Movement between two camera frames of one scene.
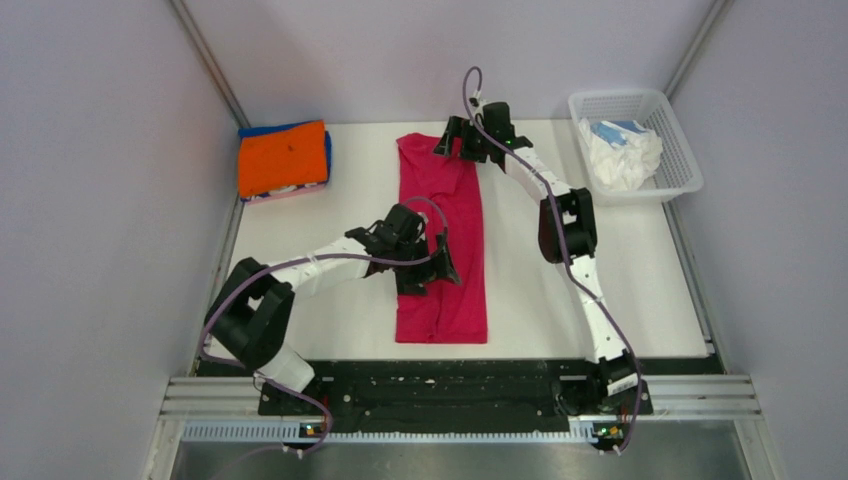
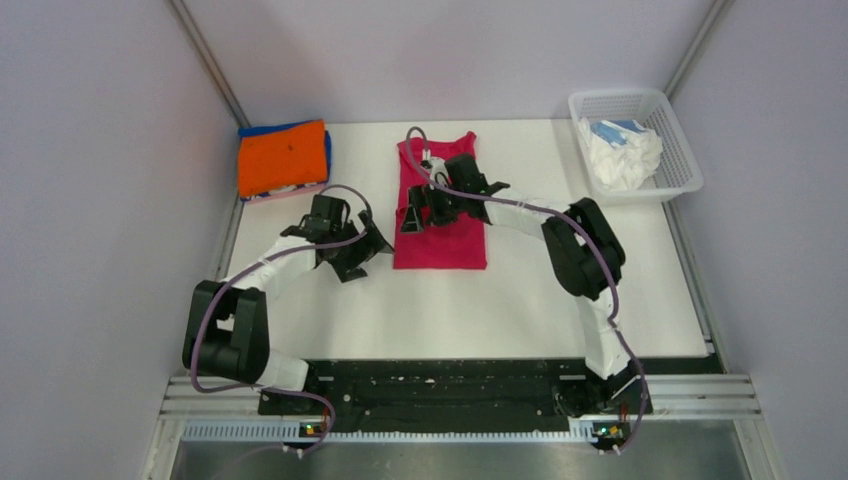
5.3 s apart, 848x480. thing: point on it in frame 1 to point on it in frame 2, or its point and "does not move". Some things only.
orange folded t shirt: [279, 160] does not move
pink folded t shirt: [285, 194] does not move
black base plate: [451, 396] does not move
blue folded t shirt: [268, 130] does not move
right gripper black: [456, 127] to [419, 198]
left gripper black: [439, 266] to [371, 242]
